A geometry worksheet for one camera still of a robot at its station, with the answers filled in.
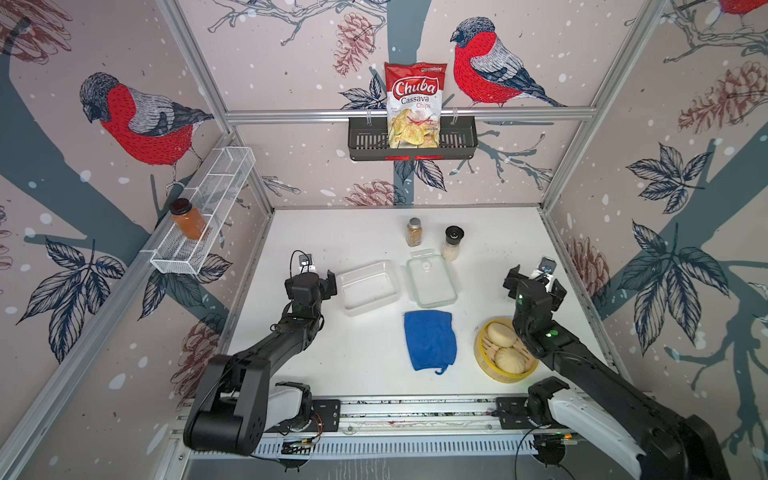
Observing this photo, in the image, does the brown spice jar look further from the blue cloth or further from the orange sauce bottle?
the orange sauce bottle

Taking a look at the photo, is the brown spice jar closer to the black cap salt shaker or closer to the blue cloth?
the black cap salt shaker

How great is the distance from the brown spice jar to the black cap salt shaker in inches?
4.0

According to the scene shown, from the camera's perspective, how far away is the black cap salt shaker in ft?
3.26

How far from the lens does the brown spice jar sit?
106 cm

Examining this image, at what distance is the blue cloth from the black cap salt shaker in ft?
0.70

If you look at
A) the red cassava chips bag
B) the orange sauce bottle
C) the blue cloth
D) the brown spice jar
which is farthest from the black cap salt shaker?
the orange sauce bottle

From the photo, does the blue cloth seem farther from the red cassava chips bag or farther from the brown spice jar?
the red cassava chips bag

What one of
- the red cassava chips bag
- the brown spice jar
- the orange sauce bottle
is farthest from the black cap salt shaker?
the orange sauce bottle

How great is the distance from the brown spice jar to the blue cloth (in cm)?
26

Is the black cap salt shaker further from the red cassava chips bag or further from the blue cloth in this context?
the red cassava chips bag

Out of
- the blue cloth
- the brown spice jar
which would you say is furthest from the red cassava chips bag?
the blue cloth

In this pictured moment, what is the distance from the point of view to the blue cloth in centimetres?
83
